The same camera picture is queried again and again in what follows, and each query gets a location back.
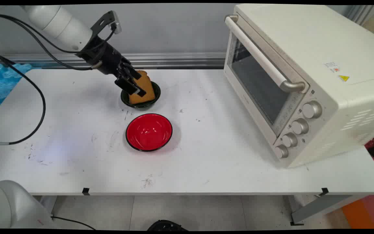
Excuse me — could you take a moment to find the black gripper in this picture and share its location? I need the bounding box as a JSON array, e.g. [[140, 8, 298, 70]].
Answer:
[[76, 36, 147, 98]]

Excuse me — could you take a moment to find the brown bread slice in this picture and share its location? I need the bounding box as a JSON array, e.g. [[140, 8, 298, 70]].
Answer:
[[128, 70, 156, 105]]

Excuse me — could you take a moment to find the oven glass door with handle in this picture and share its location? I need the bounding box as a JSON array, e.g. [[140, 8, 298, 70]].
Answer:
[[223, 15, 310, 146]]

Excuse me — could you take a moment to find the dark green bowl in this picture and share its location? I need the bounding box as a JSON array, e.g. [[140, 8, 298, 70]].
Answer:
[[121, 81, 161, 109]]

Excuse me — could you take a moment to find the red bowl with black rim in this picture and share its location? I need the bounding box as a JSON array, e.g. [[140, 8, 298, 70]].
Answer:
[[125, 113, 173, 152]]

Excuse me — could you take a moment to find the blue plastic packaging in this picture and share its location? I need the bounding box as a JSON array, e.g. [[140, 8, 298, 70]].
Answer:
[[0, 63, 33, 118]]

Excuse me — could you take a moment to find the black round object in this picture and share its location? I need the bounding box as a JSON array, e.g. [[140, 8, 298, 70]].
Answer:
[[147, 220, 189, 231]]

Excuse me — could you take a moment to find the silver oven knob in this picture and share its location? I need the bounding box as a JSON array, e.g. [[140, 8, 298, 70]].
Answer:
[[302, 101, 322, 119], [291, 118, 309, 135], [282, 132, 298, 148], [274, 144, 289, 159]]

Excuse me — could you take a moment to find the cream toaster oven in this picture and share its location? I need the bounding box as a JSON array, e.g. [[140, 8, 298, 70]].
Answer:
[[223, 4, 374, 169]]

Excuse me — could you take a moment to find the white label sticker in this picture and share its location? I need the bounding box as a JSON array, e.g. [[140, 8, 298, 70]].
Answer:
[[324, 61, 341, 73]]

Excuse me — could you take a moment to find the grey table leg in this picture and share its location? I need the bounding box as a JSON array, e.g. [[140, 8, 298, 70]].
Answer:
[[288, 194, 366, 226]]

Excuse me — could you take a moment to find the grey pleated curtain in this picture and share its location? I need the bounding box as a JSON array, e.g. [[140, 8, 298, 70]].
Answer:
[[346, 5, 374, 25]]

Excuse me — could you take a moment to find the orange box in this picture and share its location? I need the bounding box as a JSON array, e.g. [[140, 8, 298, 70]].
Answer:
[[341, 198, 374, 229]]

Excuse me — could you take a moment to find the aluminium rail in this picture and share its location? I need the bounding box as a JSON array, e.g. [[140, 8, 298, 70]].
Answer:
[[0, 52, 228, 70]]

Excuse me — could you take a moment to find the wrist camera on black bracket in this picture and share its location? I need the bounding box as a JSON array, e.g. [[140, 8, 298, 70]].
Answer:
[[90, 10, 122, 37]]

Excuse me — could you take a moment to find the thin black camera cable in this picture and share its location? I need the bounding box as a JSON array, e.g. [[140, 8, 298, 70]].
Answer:
[[0, 13, 116, 54]]

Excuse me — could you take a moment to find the thick black cable white sleeve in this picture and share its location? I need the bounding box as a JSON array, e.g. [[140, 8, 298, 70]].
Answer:
[[0, 44, 46, 145]]

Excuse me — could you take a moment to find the black background cable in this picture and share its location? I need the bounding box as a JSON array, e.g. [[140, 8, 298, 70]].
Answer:
[[0, 52, 16, 65]]

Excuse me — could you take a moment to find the black floor cable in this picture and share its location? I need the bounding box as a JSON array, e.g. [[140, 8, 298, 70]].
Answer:
[[51, 216, 96, 230]]

